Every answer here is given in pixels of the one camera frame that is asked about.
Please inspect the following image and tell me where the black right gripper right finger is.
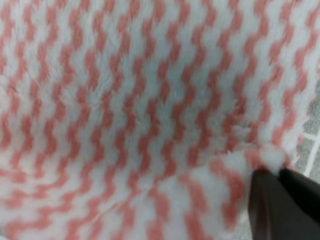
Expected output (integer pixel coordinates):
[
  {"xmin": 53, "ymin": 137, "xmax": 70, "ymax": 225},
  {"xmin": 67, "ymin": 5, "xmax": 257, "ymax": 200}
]
[{"xmin": 279, "ymin": 168, "xmax": 320, "ymax": 220}]

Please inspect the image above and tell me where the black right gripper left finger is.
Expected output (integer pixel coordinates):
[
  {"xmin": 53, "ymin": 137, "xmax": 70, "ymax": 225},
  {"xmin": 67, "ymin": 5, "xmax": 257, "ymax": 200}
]
[{"xmin": 248, "ymin": 170, "xmax": 320, "ymax": 240}]

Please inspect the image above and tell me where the pink white wavy striped towel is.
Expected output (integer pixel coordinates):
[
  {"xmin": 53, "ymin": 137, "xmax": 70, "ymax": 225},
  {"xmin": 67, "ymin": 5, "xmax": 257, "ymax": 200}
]
[{"xmin": 0, "ymin": 0, "xmax": 320, "ymax": 240}]

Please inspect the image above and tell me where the grey checked tablecloth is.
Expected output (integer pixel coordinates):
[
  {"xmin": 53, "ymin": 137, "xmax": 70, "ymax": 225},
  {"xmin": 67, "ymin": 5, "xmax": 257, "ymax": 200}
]
[{"xmin": 234, "ymin": 79, "xmax": 320, "ymax": 240}]

